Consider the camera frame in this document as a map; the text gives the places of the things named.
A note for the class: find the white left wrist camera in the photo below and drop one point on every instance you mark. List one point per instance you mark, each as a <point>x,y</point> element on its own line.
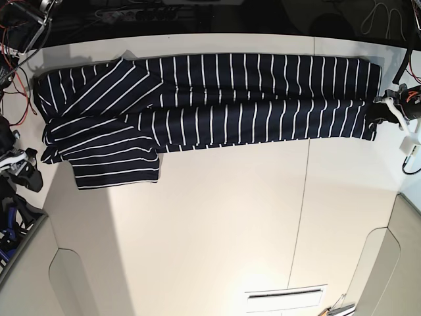
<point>410,142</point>

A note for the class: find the white power strip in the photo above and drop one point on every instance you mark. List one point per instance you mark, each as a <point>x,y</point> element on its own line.
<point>158,14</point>

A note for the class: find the grey tool with orange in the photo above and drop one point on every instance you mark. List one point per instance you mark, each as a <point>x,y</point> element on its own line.
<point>336,310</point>

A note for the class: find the navy white striped T-shirt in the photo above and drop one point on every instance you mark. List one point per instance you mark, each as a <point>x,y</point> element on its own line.
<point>111,121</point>

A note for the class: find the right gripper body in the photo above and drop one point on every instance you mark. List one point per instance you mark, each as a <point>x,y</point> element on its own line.
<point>12,159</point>

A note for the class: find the blue clamp tool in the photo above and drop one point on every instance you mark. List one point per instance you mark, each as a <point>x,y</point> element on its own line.
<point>9,236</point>

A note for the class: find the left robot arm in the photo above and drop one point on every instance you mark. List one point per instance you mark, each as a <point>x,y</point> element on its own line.
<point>406,64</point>

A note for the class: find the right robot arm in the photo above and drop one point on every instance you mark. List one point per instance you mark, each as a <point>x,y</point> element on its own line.
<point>25,28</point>

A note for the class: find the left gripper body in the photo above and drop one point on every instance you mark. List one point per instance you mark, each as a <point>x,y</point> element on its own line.
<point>403,103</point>

